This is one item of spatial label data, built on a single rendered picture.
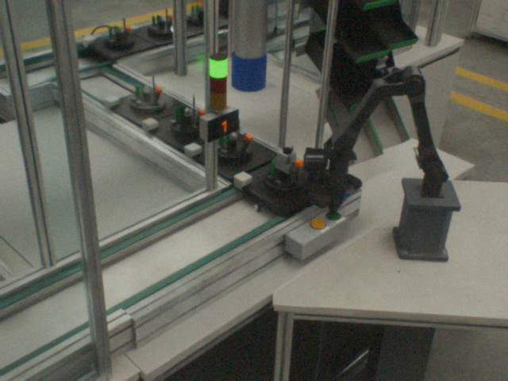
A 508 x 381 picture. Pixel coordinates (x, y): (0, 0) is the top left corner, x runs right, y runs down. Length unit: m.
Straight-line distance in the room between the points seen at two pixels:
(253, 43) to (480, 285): 1.45
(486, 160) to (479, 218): 2.18
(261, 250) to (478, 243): 0.71
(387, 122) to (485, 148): 2.27
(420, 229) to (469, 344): 1.19
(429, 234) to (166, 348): 0.84
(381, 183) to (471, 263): 0.47
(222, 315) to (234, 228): 0.32
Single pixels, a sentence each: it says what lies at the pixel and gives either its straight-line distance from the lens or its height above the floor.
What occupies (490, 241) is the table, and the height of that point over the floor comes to 0.86.
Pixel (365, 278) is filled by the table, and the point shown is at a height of 0.86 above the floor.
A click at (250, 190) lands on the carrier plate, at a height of 0.97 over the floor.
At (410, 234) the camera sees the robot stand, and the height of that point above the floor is 0.94.
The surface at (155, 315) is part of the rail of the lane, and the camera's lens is 1.76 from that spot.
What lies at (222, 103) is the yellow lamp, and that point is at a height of 1.28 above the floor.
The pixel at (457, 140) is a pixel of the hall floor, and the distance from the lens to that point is 4.70.
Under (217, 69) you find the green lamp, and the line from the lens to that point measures 1.93.
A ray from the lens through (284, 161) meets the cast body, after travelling 2.12.
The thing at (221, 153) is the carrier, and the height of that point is 0.99.
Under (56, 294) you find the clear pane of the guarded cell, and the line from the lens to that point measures 1.48.
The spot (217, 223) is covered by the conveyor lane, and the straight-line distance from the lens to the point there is 2.09.
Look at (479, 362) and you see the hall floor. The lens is 3.12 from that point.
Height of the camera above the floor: 2.14
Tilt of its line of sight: 33 degrees down
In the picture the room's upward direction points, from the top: 2 degrees clockwise
